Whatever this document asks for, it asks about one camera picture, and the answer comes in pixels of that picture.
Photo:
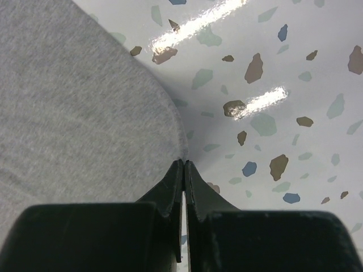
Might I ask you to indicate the grey garment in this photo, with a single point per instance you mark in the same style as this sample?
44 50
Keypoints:
81 120

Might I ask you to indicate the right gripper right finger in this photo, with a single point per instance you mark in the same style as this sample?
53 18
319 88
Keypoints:
222 237

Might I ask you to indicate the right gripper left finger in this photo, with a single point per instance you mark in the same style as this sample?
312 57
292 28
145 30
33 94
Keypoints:
140 236

